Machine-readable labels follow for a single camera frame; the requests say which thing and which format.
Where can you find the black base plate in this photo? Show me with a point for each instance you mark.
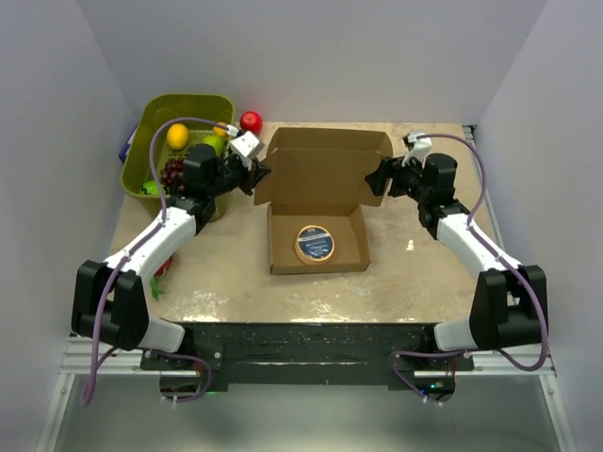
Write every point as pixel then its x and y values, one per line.
pixel 377 354

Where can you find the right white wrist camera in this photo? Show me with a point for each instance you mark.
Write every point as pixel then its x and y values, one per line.
pixel 418 145

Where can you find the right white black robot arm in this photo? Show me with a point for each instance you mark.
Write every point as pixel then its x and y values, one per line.
pixel 509 306

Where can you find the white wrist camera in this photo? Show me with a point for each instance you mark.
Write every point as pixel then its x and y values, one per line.
pixel 247 147
pixel 418 145

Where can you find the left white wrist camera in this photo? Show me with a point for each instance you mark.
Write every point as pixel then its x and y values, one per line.
pixel 247 147

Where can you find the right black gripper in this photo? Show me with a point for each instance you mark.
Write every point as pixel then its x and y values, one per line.
pixel 394 169

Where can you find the dark purple grapes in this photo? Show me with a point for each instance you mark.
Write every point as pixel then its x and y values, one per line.
pixel 171 172

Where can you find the green pear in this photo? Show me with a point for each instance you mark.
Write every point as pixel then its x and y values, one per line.
pixel 216 142

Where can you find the blue white booklet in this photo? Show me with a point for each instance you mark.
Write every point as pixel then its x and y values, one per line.
pixel 124 150

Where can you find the yellow lemon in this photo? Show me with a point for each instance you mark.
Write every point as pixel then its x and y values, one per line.
pixel 177 136

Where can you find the masking tape roll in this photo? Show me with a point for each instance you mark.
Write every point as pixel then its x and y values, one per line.
pixel 314 245

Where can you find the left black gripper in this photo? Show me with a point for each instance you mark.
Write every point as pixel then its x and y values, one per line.
pixel 253 176

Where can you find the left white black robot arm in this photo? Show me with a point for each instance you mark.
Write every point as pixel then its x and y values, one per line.
pixel 109 304

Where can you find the small orange fruit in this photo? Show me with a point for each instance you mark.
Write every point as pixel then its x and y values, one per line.
pixel 222 130

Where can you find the aluminium frame rail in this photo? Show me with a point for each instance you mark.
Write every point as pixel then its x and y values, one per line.
pixel 527 358

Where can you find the green plastic basket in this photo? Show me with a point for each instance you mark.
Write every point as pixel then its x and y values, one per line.
pixel 168 107

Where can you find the pink dragon fruit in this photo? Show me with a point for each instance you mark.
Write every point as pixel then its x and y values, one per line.
pixel 159 275

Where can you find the red apple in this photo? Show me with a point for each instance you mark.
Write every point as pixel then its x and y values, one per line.
pixel 251 121

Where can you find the brown cardboard box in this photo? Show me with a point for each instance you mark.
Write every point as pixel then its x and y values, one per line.
pixel 317 179

